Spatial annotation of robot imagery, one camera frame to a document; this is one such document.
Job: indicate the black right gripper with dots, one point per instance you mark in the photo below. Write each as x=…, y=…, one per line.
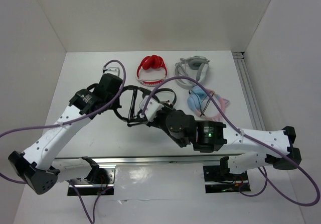
x=153, y=123

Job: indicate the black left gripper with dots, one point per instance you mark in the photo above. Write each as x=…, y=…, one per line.
x=116, y=105

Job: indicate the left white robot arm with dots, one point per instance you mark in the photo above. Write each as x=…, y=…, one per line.
x=37, y=165

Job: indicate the small black headphones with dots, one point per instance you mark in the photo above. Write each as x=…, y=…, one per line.
x=166, y=96

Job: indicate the blue pink cat headphones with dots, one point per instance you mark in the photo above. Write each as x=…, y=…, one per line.
x=198, y=102

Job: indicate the red white headphones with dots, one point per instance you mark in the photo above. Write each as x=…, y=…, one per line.
x=151, y=64

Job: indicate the grey white headphones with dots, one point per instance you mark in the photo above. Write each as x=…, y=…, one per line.
x=195, y=67

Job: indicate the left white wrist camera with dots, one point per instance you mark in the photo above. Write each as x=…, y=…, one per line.
x=111, y=70

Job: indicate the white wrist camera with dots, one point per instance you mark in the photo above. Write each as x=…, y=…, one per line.
x=152, y=107
x=111, y=70

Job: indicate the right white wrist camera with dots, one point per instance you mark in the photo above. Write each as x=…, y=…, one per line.
x=152, y=107

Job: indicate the aluminium front table rail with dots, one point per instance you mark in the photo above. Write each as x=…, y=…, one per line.
x=157, y=159

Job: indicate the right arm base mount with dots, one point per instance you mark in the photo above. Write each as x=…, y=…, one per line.
x=216, y=182

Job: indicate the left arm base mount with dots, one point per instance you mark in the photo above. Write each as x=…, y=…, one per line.
x=100, y=178

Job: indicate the aluminium side rail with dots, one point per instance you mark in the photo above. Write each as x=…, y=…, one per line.
x=248, y=91

